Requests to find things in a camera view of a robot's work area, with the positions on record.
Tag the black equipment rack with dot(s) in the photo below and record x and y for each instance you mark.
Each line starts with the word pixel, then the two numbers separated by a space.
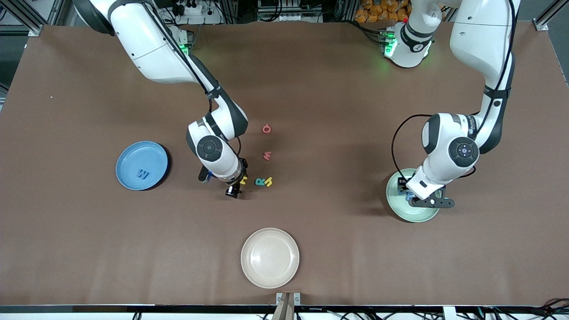
pixel 289 11

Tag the brown table cover sheet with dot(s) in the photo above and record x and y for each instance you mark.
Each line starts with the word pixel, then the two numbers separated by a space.
pixel 311 249

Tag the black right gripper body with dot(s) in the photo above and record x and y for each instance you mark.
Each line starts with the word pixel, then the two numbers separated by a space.
pixel 234 187

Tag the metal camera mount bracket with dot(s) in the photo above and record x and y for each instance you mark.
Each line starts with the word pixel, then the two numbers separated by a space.
pixel 287 306

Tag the green plate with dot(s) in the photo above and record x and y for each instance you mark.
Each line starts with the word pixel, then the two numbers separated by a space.
pixel 413 215

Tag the aluminium frame profile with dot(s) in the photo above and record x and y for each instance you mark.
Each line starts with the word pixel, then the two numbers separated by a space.
pixel 35 30
pixel 541 25

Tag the blue plate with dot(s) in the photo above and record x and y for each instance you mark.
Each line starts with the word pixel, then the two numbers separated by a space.
pixel 133 155

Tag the beige plate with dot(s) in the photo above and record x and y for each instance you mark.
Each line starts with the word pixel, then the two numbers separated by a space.
pixel 270 258

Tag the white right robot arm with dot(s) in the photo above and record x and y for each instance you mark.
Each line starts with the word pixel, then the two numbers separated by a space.
pixel 151 49

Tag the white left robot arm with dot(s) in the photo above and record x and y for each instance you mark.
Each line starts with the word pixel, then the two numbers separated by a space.
pixel 440 175

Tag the blue foam letter W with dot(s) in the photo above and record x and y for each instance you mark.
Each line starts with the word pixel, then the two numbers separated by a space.
pixel 142 174

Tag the black table edge strip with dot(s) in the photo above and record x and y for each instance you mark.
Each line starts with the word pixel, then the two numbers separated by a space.
pixel 133 308

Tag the white power strip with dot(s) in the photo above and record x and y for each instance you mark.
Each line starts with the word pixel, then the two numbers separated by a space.
pixel 193 9

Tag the red foam letter G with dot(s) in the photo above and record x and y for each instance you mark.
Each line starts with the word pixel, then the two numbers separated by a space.
pixel 263 129

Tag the orange packet pile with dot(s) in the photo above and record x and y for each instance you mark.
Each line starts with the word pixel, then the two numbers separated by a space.
pixel 378 11

